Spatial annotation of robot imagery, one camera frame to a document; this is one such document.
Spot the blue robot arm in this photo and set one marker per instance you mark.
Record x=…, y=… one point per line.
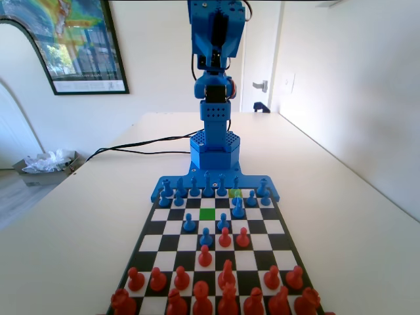
x=215, y=131

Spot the blue chess knight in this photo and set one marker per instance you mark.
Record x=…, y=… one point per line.
x=180, y=185
x=238, y=210

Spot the blue chess queen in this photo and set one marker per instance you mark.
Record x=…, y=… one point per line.
x=222, y=187

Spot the blue chess rook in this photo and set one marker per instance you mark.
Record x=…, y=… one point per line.
x=261, y=186
x=166, y=187

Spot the blue chess pawn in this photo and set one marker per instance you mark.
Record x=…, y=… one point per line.
x=163, y=201
x=223, y=223
x=178, y=199
x=251, y=199
x=265, y=199
x=188, y=224
x=205, y=239
x=235, y=194

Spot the red chess pawn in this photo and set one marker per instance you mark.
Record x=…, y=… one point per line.
x=224, y=239
x=271, y=278
x=294, y=278
x=135, y=280
x=205, y=257
x=157, y=280
x=181, y=279
x=242, y=238

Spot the black and white chessboard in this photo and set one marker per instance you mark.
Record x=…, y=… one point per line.
x=262, y=243

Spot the red chess knight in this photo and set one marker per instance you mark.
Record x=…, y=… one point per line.
x=280, y=302
x=226, y=274

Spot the red chess bishop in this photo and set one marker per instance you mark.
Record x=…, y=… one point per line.
x=176, y=305
x=253, y=303

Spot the red chess rook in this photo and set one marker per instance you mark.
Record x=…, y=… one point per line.
x=123, y=303
x=308, y=302

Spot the white door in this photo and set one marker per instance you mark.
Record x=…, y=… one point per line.
x=259, y=49

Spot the blue table clamp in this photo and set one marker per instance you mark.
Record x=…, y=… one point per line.
x=260, y=107

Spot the blue pawn near green square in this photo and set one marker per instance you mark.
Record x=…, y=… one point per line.
x=207, y=185

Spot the crumpled clear plastic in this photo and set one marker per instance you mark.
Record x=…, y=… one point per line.
x=42, y=162

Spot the grey cardboard box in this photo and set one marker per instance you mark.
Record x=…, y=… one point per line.
x=42, y=178

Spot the white light switch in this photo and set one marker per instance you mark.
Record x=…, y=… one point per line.
x=289, y=83

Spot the framed wall poster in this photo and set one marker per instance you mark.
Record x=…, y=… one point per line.
x=82, y=39

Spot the blue base plate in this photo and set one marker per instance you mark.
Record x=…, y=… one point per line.
x=249, y=182

